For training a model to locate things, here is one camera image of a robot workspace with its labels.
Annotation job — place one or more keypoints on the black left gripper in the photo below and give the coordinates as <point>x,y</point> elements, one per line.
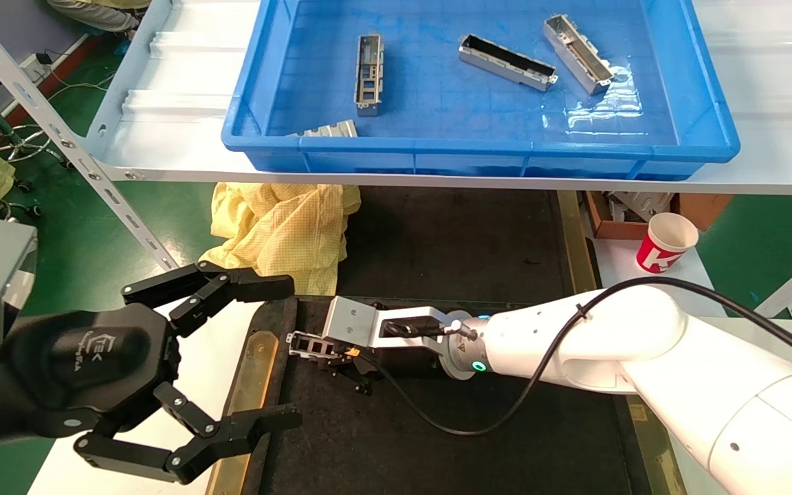
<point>86,357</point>

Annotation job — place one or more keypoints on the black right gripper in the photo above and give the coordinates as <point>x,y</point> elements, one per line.
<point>410,357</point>

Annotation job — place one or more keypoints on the grey metal bracket part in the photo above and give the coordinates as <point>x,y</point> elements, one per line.
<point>578,55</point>
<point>368,75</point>
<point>506,65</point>
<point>306,344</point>
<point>331,129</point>

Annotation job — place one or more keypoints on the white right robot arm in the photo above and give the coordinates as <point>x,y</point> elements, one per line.
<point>643,357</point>

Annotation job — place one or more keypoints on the black felt container tray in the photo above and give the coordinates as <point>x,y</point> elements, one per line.
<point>382,460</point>
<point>451,240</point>

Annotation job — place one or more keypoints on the yellow cloth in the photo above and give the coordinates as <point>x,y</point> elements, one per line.
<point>279,234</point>

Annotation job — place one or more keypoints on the black chair caster base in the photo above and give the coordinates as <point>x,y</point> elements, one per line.
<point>30,210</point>

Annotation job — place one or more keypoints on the blue plastic bin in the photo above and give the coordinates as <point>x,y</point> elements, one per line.
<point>478,148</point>

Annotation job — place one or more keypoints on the white perforated shelf strut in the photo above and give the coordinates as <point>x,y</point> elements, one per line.
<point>59,134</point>

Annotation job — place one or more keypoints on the grey metal parts pile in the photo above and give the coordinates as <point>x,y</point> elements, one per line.
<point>640,205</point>

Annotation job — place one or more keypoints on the red white paper cup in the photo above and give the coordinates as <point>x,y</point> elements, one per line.
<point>664,247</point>

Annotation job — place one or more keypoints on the white power strip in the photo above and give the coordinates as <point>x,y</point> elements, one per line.
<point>35,67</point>

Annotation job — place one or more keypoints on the clear plastic film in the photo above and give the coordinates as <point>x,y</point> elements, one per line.
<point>602,110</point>

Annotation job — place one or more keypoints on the person in beige clothing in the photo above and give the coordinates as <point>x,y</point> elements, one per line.
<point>93,14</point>

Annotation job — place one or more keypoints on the brown cardboard box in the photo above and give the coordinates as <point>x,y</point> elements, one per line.
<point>702,210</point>

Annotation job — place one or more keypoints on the white table frame beam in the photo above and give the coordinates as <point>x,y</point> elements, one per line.
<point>791,282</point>

